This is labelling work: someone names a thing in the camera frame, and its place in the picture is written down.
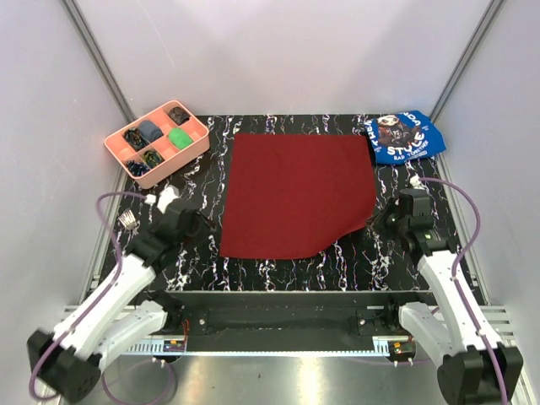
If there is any red cloth napkin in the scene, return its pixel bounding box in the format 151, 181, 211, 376
219, 133, 376, 260

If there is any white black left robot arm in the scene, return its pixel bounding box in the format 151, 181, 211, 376
27, 198, 215, 404

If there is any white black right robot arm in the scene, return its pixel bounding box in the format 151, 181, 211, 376
373, 188, 523, 404

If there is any silver metal fork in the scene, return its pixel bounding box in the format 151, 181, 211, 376
118, 209, 139, 236

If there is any black yellow rolled sock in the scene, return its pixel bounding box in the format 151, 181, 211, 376
142, 149, 165, 169

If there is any dark blue rolled sock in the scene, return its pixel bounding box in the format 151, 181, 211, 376
125, 160, 149, 177

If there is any pink compartment organizer box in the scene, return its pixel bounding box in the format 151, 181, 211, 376
104, 100, 210, 189

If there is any blue printed folded shirt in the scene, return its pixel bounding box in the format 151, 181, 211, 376
364, 111, 446, 165

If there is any green rolled sock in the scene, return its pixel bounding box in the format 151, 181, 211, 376
168, 127, 193, 150

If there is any grey blue rolled sock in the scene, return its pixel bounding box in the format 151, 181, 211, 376
138, 120, 164, 143

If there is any black patterned rolled sock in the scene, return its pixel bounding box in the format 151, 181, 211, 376
122, 127, 148, 152

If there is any dark brown rolled sock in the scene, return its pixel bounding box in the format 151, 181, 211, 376
168, 106, 191, 126

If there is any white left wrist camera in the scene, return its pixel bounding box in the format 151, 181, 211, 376
144, 186, 180, 213

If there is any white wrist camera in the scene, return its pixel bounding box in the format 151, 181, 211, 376
409, 175, 423, 189
144, 186, 180, 213

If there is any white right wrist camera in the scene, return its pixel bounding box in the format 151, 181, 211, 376
409, 175, 423, 189

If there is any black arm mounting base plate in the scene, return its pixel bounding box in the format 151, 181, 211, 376
133, 290, 434, 354

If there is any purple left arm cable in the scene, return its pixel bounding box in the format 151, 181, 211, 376
27, 192, 181, 405

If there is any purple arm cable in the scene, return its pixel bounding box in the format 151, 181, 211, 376
349, 176, 514, 405
27, 192, 181, 405

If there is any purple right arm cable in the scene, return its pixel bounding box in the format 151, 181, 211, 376
349, 176, 514, 405

